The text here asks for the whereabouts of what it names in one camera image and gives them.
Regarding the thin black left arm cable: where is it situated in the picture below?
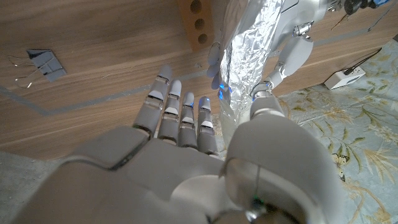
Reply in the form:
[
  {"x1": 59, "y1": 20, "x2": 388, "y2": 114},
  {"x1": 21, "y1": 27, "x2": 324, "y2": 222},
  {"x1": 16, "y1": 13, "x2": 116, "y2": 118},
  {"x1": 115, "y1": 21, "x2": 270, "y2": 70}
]
[{"x1": 367, "y1": 1, "x2": 397, "y2": 32}]

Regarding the aluminum foil roll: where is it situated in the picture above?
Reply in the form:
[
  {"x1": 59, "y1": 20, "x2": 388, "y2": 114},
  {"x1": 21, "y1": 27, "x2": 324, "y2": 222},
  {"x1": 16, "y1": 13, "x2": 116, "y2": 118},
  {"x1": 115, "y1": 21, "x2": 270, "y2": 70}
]
[{"x1": 216, "y1": 0, "x2": 286, "y2": 147}]

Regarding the floral printed backdrop cloth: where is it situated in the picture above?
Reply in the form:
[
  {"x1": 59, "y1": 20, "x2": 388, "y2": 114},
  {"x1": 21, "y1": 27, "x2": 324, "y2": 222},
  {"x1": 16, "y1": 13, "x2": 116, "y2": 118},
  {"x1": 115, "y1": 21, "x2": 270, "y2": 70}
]
[{"x1": 214, "y1": 39, "x2": 398, "y2": 224}]

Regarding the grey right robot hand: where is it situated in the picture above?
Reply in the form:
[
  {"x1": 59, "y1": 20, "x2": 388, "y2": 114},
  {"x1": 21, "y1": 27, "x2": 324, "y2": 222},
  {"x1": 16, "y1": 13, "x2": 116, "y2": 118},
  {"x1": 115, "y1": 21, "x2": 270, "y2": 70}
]
[{"x1": 12, "y1": 64, "x2": 343, "y2": 224}]

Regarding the white power strip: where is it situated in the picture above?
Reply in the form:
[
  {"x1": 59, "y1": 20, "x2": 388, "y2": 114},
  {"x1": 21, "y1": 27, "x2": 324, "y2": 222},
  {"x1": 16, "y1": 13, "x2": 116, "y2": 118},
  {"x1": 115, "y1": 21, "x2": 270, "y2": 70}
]
[{"x1": 323, "y1": 65, "x2": 366, "y2": 91}]

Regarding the orange wooden block with holes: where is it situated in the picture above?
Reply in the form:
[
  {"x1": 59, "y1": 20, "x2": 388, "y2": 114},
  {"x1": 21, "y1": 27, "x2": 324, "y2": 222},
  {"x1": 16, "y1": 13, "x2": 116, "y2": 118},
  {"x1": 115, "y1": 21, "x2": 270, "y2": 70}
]
[{"x1": 176, "y1": 0, "x2": 216, "y2": 53}]

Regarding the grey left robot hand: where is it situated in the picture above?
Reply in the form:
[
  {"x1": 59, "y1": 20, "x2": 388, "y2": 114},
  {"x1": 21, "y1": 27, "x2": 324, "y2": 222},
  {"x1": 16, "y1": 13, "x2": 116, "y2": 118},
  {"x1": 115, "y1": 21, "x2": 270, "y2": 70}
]
[{"x1": 206, "y1": 0, "x2": 345, "y2": 103}]

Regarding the black power cord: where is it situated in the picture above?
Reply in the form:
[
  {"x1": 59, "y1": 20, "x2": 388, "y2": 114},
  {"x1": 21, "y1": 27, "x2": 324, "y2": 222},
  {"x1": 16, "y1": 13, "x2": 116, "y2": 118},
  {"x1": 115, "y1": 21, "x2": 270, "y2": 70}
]
[{"x1": 343, "y1": 47, "x2": 383, "y2": 76}]

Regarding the grey binder clip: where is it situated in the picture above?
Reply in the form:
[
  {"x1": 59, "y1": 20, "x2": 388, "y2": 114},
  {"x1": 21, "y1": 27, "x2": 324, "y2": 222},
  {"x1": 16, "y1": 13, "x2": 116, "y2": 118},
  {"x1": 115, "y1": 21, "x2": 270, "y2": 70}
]
[{"x1": 7, "y1": 49, "x2": 68, "y2": 90}]

